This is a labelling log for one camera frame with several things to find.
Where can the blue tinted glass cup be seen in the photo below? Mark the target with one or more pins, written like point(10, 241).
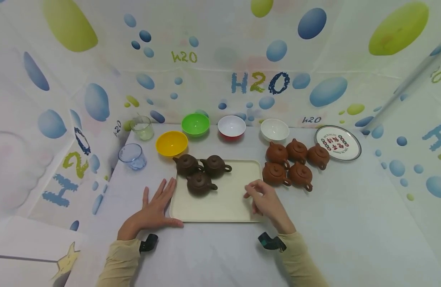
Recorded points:
point(132, 156)

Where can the person's right index finger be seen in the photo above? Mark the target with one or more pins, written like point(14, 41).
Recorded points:
point(257, 183)

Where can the person's left hand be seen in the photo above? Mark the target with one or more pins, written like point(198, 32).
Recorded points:
point(152, 215)

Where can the person's left little finger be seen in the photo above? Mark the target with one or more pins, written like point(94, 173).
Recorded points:
point(146, 196)

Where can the person's left forearm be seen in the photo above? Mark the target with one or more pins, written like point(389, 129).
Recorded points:
point(120, 263)

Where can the green plastic bowl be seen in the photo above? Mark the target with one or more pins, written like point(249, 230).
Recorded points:
point(195, 124)

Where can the person's right hand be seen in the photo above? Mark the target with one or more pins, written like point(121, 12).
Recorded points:
point(270, 207)

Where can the white printed round plate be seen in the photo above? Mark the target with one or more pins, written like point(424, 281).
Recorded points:
point(338, 142)

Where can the person's right thumb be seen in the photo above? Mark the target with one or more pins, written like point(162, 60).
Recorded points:
point(249, 194)

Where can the person's right fingers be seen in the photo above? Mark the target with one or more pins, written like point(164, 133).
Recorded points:
point(257, 205)

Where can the black wrist band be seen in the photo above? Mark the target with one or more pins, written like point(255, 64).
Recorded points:
point(149, 242)
point(271, 242)

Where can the yellow plastic bowl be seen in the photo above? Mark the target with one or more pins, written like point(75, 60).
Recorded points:
point(171, 143)

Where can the person's left thumb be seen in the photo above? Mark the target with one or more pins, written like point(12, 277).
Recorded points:
point(174, 223)

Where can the clear glass cup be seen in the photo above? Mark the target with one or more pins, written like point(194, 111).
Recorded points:
point(142, 128)

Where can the person's right forearm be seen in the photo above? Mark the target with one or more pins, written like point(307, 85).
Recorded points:
point(302, 261)

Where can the cream rectangular tray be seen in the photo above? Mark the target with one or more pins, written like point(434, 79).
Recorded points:
point(224, 203)

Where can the red bowl white inside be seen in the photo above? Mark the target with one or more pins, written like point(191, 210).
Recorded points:
point(231, 126)

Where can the person's left fingers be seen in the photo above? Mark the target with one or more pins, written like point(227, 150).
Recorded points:
point(161, 193)

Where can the dark brown clay teapot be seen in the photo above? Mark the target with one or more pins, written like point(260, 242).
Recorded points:
point(215, 165)
point(200, 183)
point(187, 164)

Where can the person's left index finger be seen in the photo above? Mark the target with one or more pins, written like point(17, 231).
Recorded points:
point(172, 190)

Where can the reddish brown clay teapot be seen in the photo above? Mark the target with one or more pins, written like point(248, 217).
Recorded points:
point(274, 173)
point(318, 156)
point(300, 174)
point(296, 149)
point(277, 153)

